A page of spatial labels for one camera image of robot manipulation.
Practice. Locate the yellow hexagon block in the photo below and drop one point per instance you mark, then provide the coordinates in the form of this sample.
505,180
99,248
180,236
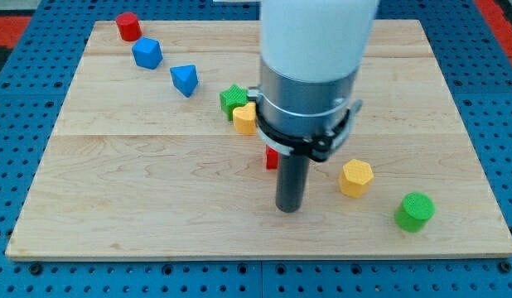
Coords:
355,178

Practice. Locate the green cylinder block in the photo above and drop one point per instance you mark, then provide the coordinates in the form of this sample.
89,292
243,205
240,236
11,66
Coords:
414,212

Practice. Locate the green star block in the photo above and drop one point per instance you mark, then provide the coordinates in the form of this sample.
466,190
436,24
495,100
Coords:
232,98

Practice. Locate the red star block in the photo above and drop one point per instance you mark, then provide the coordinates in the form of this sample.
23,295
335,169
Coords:
271,158

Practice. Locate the red cylinder block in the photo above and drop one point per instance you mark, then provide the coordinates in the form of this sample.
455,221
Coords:
128,26

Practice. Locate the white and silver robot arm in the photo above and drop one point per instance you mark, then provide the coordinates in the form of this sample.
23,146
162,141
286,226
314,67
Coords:
310,53

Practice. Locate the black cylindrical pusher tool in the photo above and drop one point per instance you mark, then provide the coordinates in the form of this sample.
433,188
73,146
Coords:
291,182

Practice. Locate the blue cube block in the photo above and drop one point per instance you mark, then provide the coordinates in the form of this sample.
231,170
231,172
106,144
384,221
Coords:
147,53

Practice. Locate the wooden board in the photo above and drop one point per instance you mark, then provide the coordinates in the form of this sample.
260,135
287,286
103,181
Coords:
136,171

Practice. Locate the yellow heart block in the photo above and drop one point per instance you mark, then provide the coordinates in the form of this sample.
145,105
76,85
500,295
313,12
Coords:
244,119

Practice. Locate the blue triangle block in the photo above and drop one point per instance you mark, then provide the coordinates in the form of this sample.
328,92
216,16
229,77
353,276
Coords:
184,79

